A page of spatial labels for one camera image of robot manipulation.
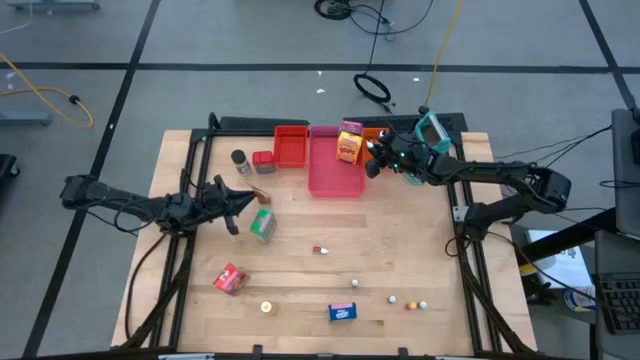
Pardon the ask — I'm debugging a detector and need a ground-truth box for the black caster base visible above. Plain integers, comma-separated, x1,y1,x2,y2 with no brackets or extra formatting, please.
0,153,21,182

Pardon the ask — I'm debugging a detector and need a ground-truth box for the black diagonal beam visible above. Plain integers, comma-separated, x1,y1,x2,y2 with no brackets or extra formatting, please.
517,205,619,265

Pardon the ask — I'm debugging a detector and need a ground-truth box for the blue Frosted Flakes cereal box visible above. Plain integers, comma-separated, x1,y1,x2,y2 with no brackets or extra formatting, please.
327,301,359,323

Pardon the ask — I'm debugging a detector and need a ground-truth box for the black hanging coiled cable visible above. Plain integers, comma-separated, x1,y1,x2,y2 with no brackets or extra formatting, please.
352,0,396,115

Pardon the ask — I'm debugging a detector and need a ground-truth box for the pink plastic bin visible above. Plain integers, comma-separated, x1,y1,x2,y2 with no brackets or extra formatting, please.
307,125,366,199

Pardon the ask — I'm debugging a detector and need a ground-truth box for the grey flat base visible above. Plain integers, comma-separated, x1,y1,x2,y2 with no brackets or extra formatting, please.
0,110,51,127

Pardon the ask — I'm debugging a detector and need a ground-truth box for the grey keyboard desk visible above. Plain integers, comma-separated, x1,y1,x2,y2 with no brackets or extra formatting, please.
593,229,640,360

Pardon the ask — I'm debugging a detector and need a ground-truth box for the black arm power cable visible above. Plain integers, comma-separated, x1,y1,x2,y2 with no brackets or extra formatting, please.
123,232,174,346

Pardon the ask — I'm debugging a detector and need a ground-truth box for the grey cart base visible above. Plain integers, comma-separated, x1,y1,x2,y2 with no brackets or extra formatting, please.
4,0,101,14

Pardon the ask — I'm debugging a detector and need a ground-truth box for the black desk cable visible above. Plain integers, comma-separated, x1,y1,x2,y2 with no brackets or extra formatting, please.
492,123,615,197

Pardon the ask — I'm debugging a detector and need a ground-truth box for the brown snack packet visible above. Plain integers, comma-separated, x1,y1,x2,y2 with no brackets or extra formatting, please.
248,183,273,205

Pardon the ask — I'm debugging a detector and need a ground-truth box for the black cable bundle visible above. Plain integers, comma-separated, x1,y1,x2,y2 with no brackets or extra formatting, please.
313,0,436,37

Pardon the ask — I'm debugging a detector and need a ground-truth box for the black keyboard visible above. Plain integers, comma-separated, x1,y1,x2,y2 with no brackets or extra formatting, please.
592,272,640,336

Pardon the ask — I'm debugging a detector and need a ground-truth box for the small red block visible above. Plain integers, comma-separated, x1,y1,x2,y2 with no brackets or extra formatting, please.
251,150,277,175

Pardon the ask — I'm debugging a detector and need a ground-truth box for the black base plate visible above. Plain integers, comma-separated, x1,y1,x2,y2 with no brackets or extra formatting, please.
341,112,469,137

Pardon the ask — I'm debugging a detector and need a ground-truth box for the green Apple Jacks cereal box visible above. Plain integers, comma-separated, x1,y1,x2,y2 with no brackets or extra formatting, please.
249,207,278,245

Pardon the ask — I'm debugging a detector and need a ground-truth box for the teal metal box grater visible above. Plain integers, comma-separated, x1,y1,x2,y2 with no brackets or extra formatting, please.
403,110,453,187

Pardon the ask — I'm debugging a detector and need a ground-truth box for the spice jar black lid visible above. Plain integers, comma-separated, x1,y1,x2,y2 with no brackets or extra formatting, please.
230,148,254,177

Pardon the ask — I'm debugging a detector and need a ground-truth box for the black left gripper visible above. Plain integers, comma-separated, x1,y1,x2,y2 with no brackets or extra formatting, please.
192,173,258,237

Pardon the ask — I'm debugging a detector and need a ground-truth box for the white paper sheet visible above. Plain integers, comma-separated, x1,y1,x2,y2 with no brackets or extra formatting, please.
524,228,595,290

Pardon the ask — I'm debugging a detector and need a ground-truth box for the red plastic basket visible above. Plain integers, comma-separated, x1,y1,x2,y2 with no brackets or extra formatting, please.
273,125,309,169

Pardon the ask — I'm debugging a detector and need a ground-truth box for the red cereal box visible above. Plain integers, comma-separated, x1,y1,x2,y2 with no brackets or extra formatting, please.
213,263,250,296

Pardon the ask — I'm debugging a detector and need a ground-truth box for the yellow Pops cereal box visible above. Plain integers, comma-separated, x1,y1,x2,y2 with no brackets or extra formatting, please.
335,130,364,165

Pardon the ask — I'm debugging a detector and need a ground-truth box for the orange plastic basket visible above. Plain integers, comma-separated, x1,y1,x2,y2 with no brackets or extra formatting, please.
360,126,392,169

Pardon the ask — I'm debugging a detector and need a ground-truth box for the yellow floor cable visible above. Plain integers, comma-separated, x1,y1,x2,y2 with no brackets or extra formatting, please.
0,51,95,129

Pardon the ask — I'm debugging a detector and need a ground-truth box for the yellow hanging cable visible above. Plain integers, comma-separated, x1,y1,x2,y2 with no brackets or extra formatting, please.
423,0,465,112

